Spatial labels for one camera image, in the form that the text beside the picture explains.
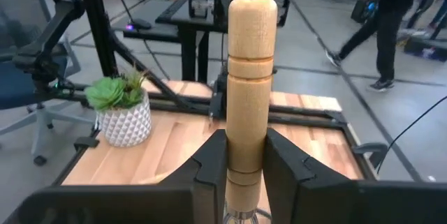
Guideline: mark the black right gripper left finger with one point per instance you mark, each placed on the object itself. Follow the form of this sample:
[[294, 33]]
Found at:
[[202, 199]]

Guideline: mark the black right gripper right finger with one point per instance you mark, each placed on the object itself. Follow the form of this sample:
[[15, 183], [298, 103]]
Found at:
[[304, 199]]

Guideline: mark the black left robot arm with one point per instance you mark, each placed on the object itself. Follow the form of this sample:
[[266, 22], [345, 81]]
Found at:
[[217, 95]]

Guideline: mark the black desk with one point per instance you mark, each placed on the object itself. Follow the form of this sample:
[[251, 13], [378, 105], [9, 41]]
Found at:
[[186, 53]]

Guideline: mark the black puck purple light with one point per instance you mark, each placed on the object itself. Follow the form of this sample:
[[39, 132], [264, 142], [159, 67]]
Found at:
[[138, 24]]

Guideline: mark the black table clamp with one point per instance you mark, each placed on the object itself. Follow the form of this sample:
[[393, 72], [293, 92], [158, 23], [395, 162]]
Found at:
[[85, 142], [370, 150]]

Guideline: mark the succulent in white pot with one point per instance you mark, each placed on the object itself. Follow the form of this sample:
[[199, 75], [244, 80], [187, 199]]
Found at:
[[122, 119]]

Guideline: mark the black lit computer tower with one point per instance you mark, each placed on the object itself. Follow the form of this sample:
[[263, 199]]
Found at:
[[365, 9]]

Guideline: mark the person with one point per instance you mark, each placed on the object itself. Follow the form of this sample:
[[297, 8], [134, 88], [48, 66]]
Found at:
[[387, 25]]

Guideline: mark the black floor box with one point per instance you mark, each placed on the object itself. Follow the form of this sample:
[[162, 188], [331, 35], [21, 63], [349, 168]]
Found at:
[[426, 49]]

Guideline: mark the blue office chair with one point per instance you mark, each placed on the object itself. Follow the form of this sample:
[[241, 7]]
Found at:
[[17, 84]]

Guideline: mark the black aluminium frame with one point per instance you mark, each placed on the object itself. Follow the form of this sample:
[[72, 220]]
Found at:
[[97, 25]]

